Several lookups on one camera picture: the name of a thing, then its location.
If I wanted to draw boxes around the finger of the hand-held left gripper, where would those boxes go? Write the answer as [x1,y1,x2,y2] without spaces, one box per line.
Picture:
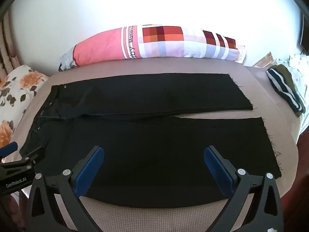
[18,147,47,168]
[0,142,19,160]

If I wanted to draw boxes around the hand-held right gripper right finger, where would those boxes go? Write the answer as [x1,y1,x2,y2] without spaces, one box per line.
[203,146,284,232]

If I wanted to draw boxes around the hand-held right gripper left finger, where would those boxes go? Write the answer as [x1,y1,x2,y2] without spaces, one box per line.
[25,146,105,232]

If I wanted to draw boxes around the black pants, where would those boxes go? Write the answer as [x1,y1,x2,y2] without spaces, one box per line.
[19,73,282,208]

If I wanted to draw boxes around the floral pillow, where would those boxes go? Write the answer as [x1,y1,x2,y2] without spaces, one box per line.
[0,65,50,148]

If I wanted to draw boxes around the brown patterned curtain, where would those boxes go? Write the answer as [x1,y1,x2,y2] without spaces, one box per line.
[0,19,25,83]

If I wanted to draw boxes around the striped navy and olive garment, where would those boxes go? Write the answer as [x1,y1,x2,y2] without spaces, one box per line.
[266,64,306,118]

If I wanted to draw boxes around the brown cardboard box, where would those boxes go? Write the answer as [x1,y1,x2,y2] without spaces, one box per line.
[252,52,276,68]

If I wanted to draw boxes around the long pink checkered pillow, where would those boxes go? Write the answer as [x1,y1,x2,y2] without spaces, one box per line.
[59,25,247,72]

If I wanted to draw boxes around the white patterned blanket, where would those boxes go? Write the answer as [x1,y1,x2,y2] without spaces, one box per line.
[275,53,309,136]

